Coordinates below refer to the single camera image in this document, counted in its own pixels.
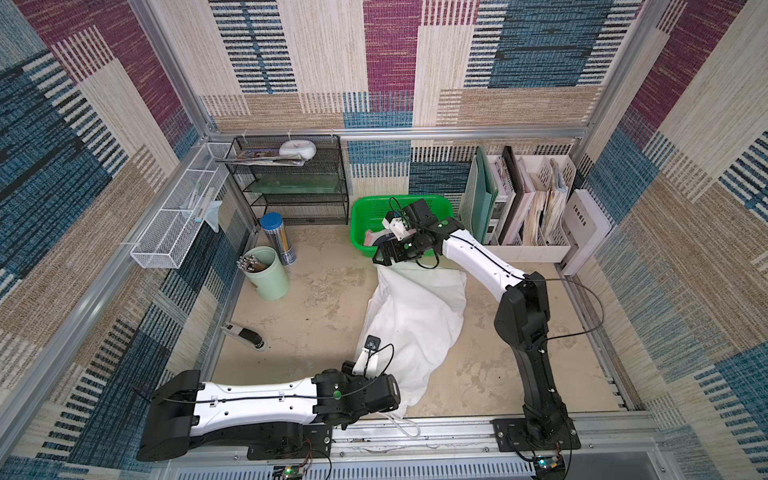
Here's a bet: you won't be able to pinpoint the white wire wall basket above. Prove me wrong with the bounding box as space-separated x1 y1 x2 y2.
130 142 228 269

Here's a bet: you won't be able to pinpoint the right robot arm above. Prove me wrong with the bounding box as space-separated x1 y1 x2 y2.
373 199 581 453

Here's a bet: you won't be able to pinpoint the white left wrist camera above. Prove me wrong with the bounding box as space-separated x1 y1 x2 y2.
352 335 381 379

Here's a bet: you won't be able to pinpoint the black handheld tool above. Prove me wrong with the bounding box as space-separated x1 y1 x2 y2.
222 323 266 351

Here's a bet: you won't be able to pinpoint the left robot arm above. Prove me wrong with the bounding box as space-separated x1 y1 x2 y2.
137 369 401 462

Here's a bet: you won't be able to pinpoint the white plastic file organizer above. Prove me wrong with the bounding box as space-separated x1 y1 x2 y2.
484 146 576 263

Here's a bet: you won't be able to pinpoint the blue lid cylindrical can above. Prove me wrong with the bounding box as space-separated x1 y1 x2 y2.
260 212 297 266

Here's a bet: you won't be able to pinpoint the pink shark print shorts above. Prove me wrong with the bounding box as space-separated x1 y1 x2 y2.
363 229 392 247

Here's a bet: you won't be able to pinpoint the green plastic basket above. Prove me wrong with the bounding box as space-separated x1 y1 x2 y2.
350 195 454 258

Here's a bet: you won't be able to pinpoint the green folder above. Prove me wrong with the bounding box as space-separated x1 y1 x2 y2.
458 147 498 244

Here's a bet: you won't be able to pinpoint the black wire shelf rack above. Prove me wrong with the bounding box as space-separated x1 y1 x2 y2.
223 135 350 225

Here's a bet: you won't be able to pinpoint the white shirt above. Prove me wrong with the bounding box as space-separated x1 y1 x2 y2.
358 263 467 419

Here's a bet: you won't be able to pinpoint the white round object on shelf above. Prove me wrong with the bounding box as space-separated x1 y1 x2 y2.
279 139 317 161

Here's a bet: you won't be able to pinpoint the light green cup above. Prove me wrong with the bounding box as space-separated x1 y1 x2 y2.
236 246 290 301

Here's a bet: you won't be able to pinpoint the grey Inedia magazine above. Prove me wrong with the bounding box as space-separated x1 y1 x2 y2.
562 189 612 276

